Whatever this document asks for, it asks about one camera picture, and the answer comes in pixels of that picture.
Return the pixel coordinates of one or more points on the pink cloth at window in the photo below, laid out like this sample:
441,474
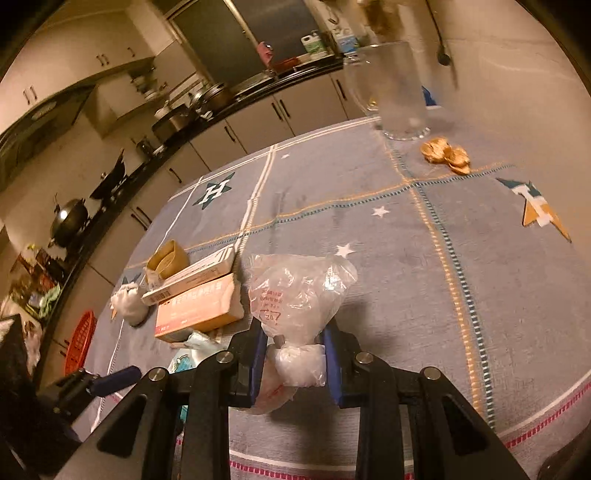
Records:
265,52

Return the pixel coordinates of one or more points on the white tissue ball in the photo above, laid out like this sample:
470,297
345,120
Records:
126,303

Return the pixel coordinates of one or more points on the blue object on floor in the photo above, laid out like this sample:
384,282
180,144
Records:
429,100

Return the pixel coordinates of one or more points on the teal white box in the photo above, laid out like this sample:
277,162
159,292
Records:
192,351

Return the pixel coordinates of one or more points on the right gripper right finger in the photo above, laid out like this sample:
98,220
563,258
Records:
450,439

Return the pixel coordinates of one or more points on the grey patterned tablecloth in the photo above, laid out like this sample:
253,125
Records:
470,273

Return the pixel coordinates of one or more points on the orange medicine box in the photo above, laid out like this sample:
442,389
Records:
204,308

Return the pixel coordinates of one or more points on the orange peel scraps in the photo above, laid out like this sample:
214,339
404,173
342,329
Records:
439,151

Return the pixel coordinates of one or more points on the black wok with lid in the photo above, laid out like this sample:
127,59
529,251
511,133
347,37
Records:
70,218

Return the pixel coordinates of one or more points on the black frying pan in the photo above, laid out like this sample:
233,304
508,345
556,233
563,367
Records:
110,181

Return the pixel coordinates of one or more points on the long white slim box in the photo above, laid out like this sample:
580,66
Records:
209,268

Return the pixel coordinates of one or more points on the knotted white plastic bag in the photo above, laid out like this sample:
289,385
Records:
294,297

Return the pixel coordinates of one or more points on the red plastic mesh basket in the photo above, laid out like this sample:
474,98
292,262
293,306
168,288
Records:
79,344

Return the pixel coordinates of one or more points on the green cloth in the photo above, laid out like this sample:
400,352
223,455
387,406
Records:
48,301

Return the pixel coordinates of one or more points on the steel pot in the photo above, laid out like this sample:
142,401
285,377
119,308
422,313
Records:
214,99

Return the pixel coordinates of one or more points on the range hood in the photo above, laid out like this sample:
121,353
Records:
39,128

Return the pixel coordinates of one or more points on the clear glass pitcher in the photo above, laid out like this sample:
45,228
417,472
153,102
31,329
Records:
384,82

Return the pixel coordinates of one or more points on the brown tape roll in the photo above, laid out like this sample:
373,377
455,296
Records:
168,260

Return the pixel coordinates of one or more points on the white detergent jug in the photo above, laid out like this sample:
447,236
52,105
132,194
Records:
314,46

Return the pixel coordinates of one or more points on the dark rice cooker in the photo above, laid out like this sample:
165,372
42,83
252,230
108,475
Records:
170,125

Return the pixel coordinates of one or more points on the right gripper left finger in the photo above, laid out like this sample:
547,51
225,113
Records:
175,425

